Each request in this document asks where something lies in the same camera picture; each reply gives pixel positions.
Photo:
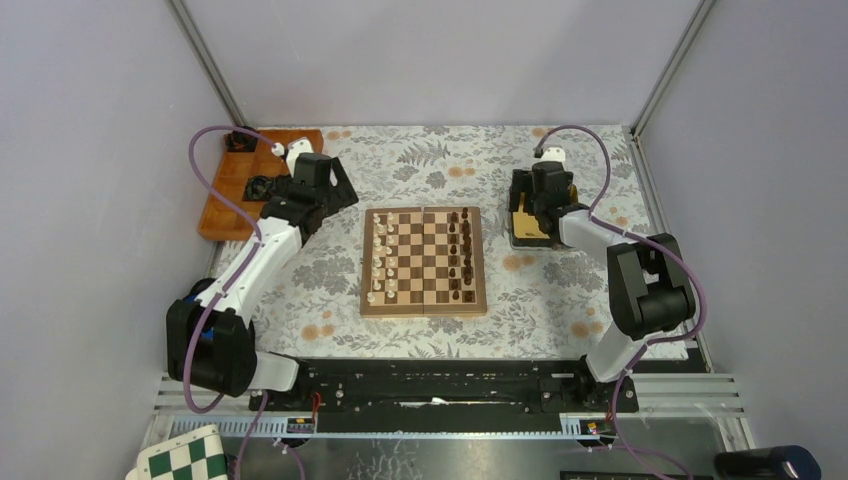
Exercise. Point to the black mounting rail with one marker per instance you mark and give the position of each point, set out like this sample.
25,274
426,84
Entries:
448,396

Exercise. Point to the wooden chess board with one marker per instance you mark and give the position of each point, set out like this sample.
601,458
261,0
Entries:
407,249

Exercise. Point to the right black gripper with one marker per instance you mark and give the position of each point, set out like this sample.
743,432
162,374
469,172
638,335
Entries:
522,182

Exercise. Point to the dark cylinder bottle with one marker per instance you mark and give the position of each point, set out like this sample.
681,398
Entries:
788,462

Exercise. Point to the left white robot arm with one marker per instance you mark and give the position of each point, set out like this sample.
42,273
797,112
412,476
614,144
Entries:
228,362

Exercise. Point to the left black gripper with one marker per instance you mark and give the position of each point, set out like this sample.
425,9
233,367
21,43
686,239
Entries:
340,195

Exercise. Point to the orange compartment tray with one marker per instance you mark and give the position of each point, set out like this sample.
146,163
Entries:
220,223

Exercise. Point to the gold metal tin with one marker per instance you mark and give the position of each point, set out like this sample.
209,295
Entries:
525,233

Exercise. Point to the floral table cloth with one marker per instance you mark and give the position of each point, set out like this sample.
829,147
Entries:
540,303

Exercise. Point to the green checkered roll mat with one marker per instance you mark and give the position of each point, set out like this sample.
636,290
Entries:
195,455

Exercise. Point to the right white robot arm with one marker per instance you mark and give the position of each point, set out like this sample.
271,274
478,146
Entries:
649,292

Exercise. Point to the black item tray corner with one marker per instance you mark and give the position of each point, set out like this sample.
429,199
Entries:
240,142

